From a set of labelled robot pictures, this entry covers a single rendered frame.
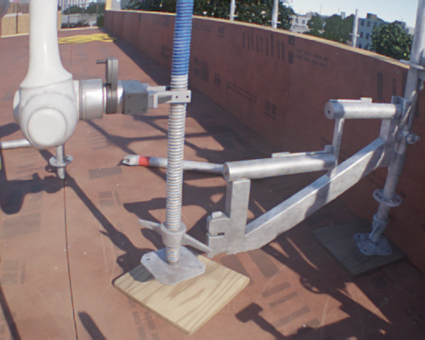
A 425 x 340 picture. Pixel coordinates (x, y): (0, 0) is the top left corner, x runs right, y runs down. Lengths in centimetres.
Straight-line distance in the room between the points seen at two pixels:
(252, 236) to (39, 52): 77
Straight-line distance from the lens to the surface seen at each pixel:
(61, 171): 187
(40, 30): 69
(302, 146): 208
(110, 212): 158
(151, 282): 119
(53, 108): 62
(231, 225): 107
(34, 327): 112
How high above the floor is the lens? 81
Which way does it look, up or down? 26 degrees down
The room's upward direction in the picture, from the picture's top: 5 degrees clockwise
